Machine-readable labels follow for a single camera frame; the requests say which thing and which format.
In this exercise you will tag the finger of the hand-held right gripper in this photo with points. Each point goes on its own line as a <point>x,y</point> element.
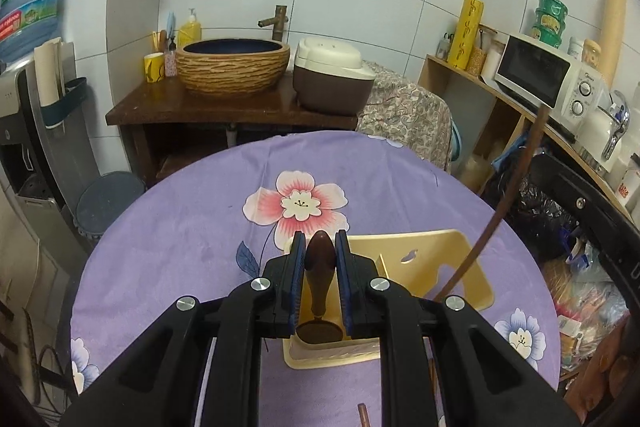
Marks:
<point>582,203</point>

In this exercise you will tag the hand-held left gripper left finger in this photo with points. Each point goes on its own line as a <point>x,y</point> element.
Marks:
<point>298,272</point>

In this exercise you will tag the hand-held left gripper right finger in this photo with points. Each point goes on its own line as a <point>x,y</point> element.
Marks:
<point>342,282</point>

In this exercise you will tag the dark wooden spoon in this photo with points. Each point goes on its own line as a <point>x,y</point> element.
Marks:
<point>320,257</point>

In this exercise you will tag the brown wooden chopstick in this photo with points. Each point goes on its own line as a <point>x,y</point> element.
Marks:
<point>501,209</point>
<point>363,416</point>

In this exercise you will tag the cream plastic utensil holder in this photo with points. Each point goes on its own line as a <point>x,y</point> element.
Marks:
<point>450,267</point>

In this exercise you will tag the black plastic bag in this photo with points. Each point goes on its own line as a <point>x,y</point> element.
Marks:
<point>540,212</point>

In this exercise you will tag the white electric kettle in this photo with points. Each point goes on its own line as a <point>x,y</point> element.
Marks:
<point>592,132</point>

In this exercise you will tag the blue plastic bag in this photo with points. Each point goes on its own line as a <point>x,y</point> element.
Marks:
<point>512,152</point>

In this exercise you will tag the chrome tap fitting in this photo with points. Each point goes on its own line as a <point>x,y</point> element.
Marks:
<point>617,122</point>

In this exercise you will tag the pile of plastic bags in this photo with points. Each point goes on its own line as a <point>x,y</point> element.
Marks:
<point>585,302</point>

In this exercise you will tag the purple floral tablecloth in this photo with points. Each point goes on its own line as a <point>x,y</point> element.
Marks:
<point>175,232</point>

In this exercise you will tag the white microwave oven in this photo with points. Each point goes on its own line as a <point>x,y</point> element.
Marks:
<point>540,74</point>

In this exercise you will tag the light blue plastic basin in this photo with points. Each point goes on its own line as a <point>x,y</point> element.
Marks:
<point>456,144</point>

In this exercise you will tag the light wooden shelf unit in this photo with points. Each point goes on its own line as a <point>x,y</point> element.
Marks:
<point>470,102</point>

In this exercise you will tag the white jar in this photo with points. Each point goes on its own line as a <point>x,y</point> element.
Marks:
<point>492,62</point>

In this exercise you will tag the glass jar of corn kernels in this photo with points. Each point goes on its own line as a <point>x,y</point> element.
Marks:
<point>477,59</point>

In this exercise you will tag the tall cream roll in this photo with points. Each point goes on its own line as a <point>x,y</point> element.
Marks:
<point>612,27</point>

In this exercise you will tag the paisley cloth cover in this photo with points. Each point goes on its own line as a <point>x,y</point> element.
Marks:
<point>405,112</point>

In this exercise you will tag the cream and brown rice cooker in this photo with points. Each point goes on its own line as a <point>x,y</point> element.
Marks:
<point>330,77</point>

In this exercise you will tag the dark round plastic stool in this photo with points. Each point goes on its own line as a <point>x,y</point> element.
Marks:
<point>110,202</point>

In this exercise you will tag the yellow patterned roll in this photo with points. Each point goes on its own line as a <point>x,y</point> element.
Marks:
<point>466,32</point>

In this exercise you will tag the small clear bottle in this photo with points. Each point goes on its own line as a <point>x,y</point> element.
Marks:
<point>444,48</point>

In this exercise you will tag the woven pattern basin sink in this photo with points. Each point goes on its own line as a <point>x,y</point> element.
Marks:
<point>232,69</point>

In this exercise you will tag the dark wooden vanity counter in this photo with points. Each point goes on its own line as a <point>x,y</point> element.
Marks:
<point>150,107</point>

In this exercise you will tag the floral toothbrush cup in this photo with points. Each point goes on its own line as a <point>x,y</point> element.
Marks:
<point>171,64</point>

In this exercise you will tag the yellow mug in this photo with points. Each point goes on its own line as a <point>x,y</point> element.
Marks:
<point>154,68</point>

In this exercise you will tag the bronze faucet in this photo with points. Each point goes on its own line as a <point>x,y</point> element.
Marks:
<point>279,22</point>

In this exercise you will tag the yellow soap pump bottle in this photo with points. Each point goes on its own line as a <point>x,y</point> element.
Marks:
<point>190,32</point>

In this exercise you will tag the blue toothbrush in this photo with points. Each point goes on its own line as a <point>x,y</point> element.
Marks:
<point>171,27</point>

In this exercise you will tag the dark blue band holder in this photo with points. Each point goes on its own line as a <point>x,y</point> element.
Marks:
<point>65,107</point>

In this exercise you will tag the grey water dispenser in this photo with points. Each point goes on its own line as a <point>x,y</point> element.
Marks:
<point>30,167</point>

